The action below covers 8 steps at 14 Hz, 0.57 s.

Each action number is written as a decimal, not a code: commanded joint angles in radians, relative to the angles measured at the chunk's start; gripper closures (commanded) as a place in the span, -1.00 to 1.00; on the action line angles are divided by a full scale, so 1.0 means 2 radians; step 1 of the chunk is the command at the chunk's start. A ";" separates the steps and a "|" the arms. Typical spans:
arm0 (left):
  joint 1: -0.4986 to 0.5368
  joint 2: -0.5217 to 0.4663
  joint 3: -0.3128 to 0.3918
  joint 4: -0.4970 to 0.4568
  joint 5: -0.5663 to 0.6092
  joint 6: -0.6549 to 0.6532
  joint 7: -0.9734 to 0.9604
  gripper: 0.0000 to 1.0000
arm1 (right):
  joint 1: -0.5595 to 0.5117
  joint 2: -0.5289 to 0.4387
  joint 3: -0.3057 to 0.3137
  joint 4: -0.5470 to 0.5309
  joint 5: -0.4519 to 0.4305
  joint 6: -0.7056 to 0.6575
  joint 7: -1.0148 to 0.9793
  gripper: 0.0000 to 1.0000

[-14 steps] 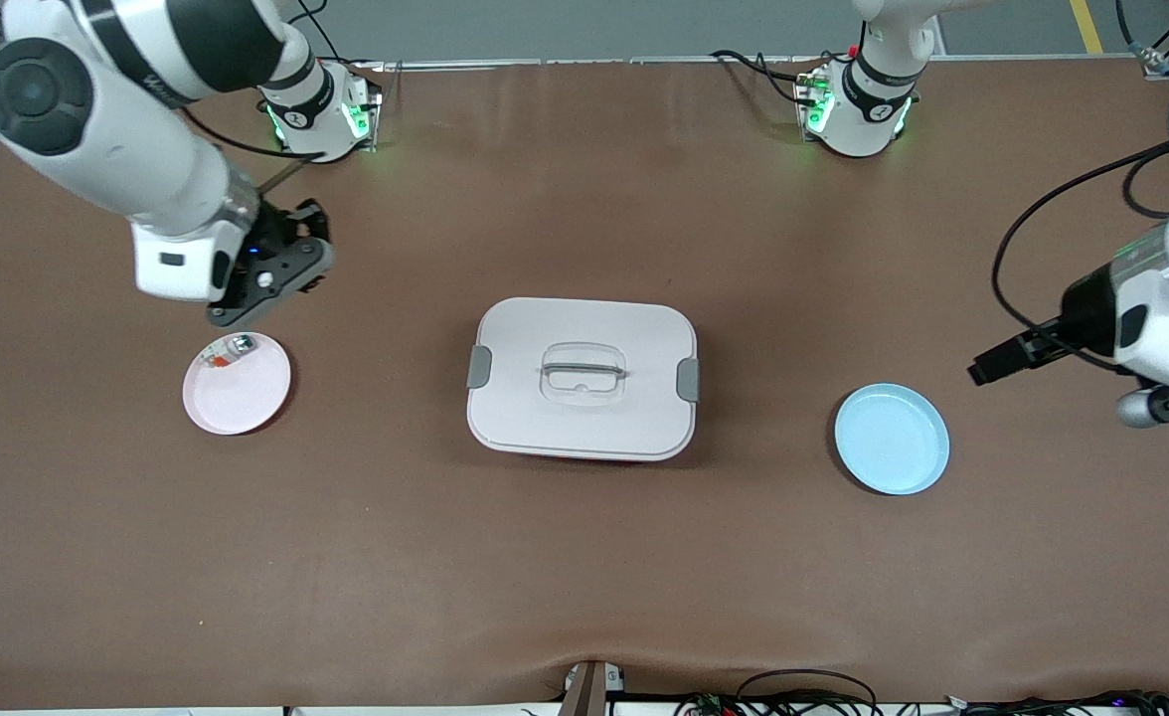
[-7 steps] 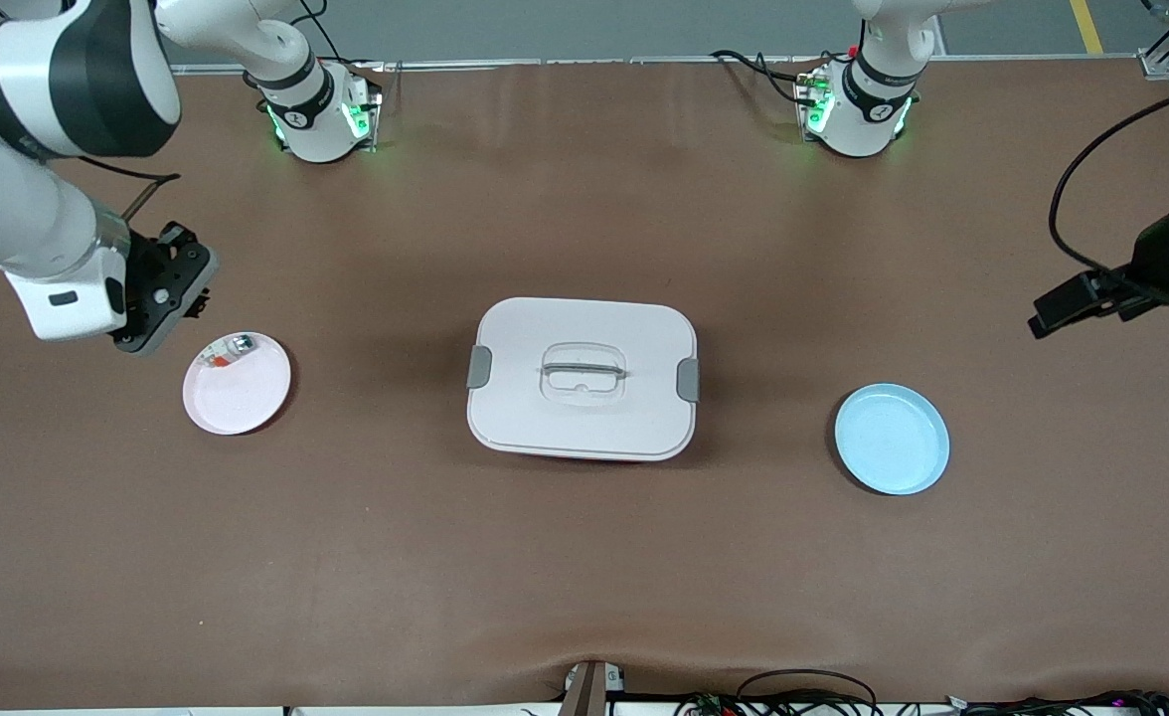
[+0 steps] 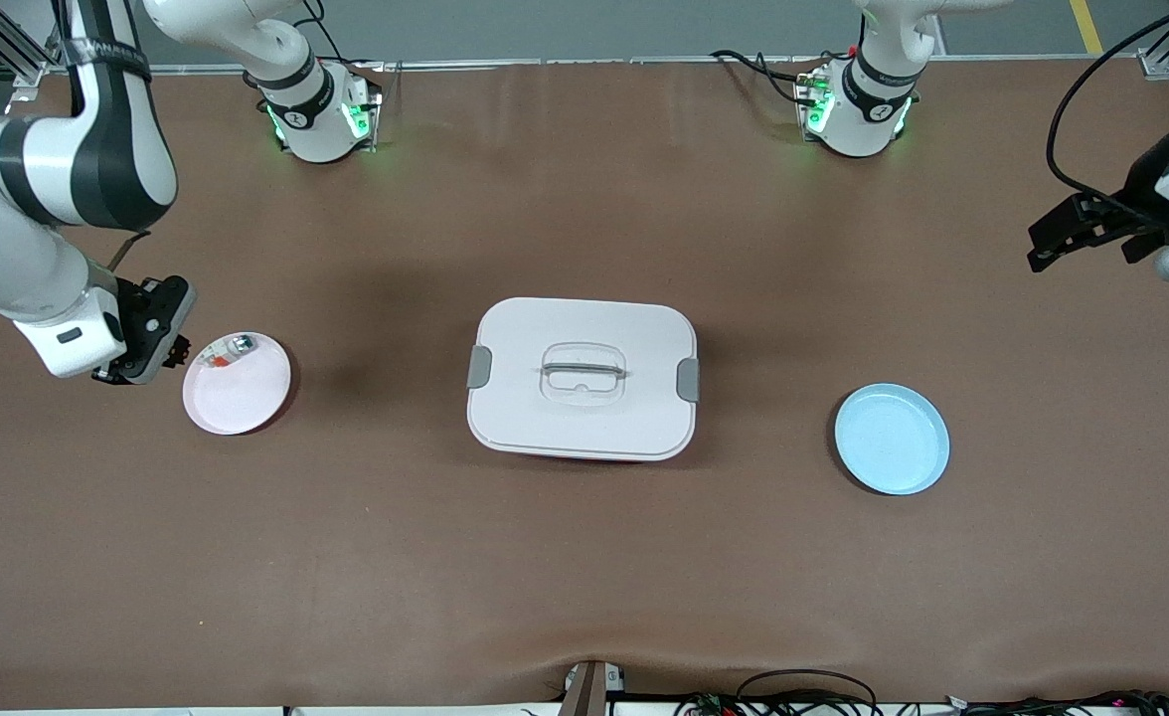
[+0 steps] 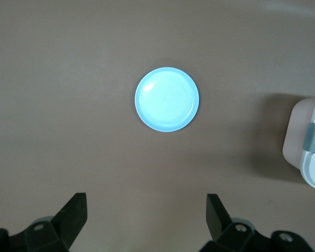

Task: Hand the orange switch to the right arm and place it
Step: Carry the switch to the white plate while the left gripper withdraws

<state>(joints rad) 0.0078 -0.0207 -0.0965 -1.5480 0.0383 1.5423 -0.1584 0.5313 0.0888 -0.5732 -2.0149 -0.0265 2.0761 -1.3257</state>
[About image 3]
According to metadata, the black cable loop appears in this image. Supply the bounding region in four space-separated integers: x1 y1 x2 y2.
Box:
674 668 884 716

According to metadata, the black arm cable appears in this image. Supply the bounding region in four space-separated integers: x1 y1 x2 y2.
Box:
105 229 154 275
1045 0 1169 225

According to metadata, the pale pink round plate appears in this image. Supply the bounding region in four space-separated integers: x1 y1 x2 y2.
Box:
182 331 293 437

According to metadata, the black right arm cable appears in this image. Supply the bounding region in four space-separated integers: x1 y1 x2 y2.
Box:
105 229 154 275

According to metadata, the aluminium table edge rail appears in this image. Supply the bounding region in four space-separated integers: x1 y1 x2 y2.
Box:
381 57 814 71

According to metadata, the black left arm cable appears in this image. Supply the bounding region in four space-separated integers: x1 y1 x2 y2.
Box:
1045 0 1169 225

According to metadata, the white lidded storage box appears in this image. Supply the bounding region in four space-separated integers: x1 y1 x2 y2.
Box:
465 296 702 463

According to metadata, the black base cable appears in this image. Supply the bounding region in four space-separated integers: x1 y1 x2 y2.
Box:
710 48 824 108

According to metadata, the black cable bundle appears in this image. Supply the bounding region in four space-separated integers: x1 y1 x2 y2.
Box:
942 688 1169 716

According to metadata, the brown camera stand post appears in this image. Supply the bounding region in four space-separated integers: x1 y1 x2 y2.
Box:
557 659 627 716

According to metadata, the light blue round plate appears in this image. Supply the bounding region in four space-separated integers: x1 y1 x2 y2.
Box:
834 383 951 496

